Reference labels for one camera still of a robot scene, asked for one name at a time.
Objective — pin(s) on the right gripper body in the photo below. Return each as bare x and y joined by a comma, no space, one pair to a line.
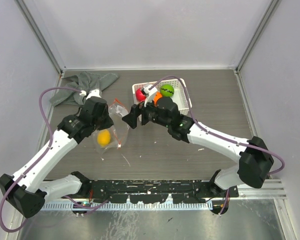
155,117

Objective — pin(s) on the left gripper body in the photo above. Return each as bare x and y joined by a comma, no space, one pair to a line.
93,123

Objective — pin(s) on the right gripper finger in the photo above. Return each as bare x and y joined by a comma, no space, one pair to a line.
132,117
146,114

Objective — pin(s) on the yellow lemon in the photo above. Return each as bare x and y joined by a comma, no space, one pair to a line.
104,137

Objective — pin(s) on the clear zip top bag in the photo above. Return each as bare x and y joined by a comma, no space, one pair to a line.
119,131

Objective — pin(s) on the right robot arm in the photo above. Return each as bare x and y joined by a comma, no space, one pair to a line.
252,158

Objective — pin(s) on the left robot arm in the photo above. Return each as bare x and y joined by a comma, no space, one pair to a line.
69,133

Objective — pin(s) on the orange fruit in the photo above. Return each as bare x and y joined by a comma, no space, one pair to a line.
157,96

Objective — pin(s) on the red apple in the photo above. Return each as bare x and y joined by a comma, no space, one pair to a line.
140,95

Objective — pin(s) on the white plastic basket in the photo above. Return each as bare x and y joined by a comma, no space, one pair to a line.
179,96

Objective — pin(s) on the green watermelon ball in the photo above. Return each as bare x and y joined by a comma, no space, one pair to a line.
167,90

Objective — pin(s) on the grey cloth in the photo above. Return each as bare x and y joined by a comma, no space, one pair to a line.
84,81

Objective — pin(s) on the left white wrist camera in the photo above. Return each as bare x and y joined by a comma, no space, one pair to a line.
93,93

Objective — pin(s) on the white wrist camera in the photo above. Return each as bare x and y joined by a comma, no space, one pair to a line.
93,93
150,92

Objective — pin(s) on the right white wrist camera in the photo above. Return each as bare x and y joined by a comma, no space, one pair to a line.
150,92

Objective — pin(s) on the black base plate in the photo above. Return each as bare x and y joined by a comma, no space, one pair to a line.
148,191

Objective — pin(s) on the grey cable duct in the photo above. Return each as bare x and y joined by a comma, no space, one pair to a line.
66,205

